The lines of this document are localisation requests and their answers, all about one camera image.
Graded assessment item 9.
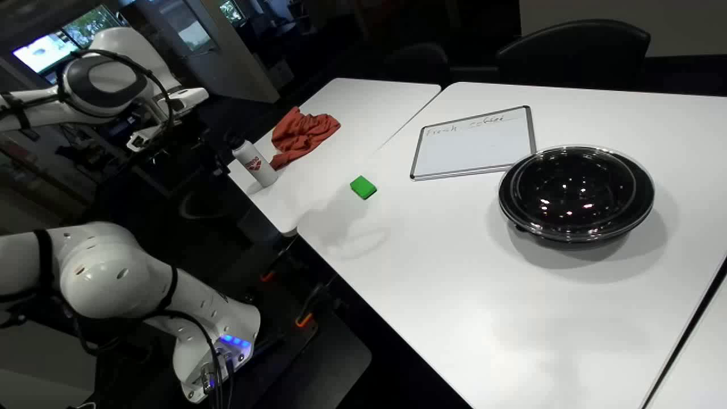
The black plastic bowl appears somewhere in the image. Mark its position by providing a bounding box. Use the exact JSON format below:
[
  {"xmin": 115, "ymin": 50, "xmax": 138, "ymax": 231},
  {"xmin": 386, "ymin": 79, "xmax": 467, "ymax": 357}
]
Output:
[
  {"xmin": 497, "ymin": 169, "xmax": 659, "ymax": 246},
  {"xmin": 497, "ymin": 145, "xmax": 656, "ymax": 229}
]

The green rectangular block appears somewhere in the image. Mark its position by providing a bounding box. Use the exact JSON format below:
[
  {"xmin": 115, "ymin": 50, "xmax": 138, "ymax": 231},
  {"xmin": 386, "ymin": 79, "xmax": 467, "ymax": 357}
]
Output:
[{"xmin": 347, "ymin": 172, "xmax": 379, "ymax": 202}]

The orange cloth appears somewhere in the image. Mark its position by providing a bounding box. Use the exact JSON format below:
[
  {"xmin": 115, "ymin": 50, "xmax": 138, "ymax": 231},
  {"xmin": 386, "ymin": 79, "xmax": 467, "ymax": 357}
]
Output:
[{"xmin": 267, "ymin": 106, "xmax": 342, "ymax": 171}]

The white paper cup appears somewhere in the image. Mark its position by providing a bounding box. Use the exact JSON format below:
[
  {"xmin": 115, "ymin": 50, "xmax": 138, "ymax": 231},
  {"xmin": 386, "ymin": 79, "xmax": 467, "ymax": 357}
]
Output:
[{"xmin": 232, "ymin": 139, "xmax": 282, "ymax": 189}]

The white framed whiteboard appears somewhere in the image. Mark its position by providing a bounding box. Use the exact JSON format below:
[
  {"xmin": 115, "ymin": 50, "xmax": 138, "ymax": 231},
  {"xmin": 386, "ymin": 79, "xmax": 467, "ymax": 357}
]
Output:
[{"xmin": 409, "ymin": 104, "xmax": 538, "ymax": 183}]

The black office chair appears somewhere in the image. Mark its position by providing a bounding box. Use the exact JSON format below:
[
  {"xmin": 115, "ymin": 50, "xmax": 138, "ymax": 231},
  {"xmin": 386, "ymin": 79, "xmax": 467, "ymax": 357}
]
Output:
[
  {"xmin": 384, "ymin": 41, "xmax": 451, "ymax": 85},
  {"xmin": 496, "ymin": 18, "xmax": 654, "ymax": 82}
]

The lit computer monitor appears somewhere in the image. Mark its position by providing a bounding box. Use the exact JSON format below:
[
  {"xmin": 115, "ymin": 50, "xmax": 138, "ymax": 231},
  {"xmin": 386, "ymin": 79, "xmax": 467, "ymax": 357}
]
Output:
[
  {"xmin": 58, "ymin": 5, "xmax": 132, "ymax": 50},
  {"xmin": 8, "ymin": 29, "xmax": 82, "ymax": 75}
]

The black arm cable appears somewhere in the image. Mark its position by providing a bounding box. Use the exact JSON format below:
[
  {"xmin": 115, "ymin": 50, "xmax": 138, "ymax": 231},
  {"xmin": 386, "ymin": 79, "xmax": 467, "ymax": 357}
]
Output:
[{"xmin": 29, "ymin": 46, "xmax": 230, "ymax": 400}]

